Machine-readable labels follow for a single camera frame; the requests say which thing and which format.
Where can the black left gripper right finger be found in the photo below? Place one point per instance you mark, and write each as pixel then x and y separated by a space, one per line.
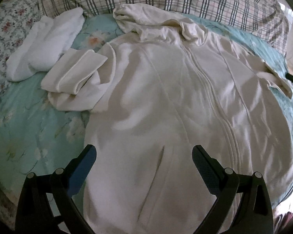
pixel 254 213

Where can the folded white garment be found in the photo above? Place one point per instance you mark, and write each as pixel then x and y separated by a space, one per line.
pixel 47 40

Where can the pink floral pillow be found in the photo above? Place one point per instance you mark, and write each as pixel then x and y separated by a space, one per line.
pixel 16 19

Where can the teal floral bed sheet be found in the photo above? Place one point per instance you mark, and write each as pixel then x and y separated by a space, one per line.
pixel 36 137

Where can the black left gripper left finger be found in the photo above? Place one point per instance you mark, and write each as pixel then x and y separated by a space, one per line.
pixel 46 201

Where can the cream white zip hoodie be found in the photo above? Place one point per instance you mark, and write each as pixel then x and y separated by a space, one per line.
pixel 164 86

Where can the plaid checked quilt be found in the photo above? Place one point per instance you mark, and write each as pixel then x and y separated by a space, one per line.
pixel 262 18

